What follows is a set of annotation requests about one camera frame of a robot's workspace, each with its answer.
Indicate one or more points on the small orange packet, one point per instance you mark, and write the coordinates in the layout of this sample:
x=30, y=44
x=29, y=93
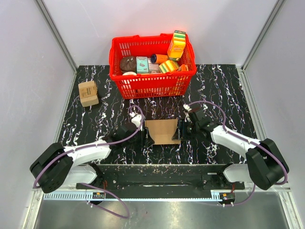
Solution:
x=183, y=68

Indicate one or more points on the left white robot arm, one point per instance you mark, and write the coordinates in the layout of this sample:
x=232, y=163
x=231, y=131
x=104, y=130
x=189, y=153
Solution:
x=62, y=165

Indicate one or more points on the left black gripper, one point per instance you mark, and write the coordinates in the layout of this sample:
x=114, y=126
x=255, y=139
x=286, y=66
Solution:
x=145, y=142

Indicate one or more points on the tall orange yellow carton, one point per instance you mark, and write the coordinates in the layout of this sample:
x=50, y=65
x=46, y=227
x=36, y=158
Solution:
x=177, y=45

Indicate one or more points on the small folded cardboard box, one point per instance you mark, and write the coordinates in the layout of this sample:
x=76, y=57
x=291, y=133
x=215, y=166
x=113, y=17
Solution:
x=88, y=93

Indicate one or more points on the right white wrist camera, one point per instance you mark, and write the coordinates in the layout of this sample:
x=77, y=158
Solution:
x=186, y=109

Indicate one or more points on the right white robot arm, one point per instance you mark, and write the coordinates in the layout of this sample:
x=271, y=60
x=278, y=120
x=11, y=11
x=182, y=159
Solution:
x=265, y=165

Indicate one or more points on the yellow green sponge pack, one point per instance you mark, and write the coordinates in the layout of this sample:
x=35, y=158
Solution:
x=168, y=66

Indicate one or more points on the red plastic shopping basket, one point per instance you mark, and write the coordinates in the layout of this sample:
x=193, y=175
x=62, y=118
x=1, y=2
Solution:
x=149, y=85

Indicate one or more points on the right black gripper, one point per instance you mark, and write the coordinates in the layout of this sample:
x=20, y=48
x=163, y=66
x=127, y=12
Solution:
x=182, y=124

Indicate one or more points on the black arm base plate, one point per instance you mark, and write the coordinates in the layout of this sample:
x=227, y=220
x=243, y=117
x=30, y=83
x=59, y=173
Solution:
x=206, y=177

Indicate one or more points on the pink white snack box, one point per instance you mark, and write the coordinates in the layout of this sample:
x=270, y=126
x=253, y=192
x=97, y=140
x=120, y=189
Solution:
x=153, y=67

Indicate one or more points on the teal snack box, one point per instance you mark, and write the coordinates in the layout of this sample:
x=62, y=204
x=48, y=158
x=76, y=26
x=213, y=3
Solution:
x=142, y=66

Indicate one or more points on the brown round chocolate cake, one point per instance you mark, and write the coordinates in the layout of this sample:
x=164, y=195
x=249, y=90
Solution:
x=128, y=64

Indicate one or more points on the brown cardboard box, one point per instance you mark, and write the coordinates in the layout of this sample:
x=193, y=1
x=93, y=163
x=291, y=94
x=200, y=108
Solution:
x=162, y=131

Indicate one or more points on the orange blue can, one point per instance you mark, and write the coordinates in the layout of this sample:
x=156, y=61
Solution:
x=158, y=58

